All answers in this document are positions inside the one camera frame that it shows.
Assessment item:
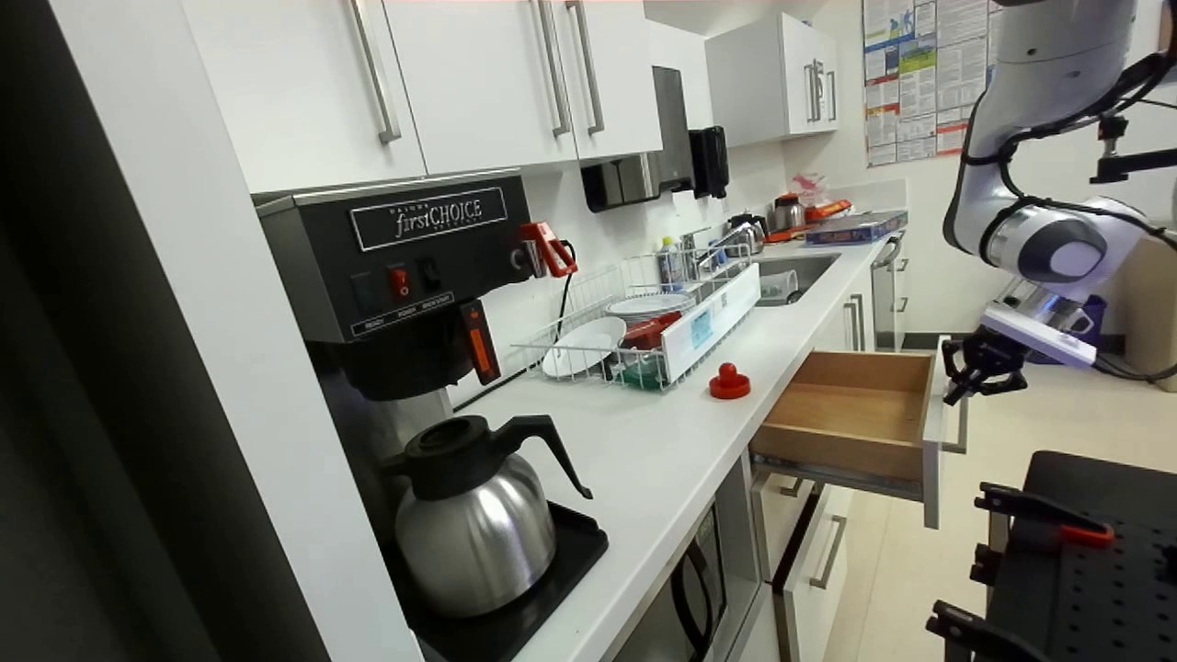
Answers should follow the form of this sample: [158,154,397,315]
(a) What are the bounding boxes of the small white wall cabinet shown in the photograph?
[706,16,839,148]

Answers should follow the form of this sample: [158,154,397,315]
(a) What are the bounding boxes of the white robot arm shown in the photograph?
[941,0,1173,404]

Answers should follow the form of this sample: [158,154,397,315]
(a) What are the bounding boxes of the steel kettle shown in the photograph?
[770,192,806,230]

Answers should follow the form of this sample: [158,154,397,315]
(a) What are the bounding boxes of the stainless sink basin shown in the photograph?
[756,252,830,304]

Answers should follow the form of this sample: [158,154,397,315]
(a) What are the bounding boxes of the white upper wall cabinets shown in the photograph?
[181,0,659,192]

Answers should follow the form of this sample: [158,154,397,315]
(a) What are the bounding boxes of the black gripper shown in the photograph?
[941,332,1027,404]

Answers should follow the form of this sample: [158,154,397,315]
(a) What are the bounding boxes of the steel coffee carafe black lid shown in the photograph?
[382,416,591,616]

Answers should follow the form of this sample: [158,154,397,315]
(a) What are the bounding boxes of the red handled clamp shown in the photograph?
[973,480,1113,548]

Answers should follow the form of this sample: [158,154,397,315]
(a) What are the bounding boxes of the black perforated cart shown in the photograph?
[926,452,1177,662]

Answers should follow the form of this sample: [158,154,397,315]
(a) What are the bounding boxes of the wooden drawer white front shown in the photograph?
[750,353,968,530]

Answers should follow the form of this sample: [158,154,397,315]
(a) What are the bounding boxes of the white lower cabinet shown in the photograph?
[756,473,853,662]

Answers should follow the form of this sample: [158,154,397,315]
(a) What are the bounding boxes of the white plate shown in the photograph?
[541,315,624,380]

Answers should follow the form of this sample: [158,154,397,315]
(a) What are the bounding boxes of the black paper towel dispenser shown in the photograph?
[691,125,727,197]

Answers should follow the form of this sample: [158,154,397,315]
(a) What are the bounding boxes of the wall poster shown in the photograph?
[861,0,995,166]

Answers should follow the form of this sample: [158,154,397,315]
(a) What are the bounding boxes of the blue tray on counter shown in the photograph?
[806,208,907,246]

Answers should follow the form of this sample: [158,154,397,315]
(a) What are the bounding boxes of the black commercial coffee maker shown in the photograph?
[257,177,605,662]

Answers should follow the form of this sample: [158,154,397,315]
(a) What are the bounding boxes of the red sink stopper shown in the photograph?
[711,365,750,401]

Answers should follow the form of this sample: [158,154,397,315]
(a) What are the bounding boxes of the white dish drying rack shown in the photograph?
[605,260,761,391]

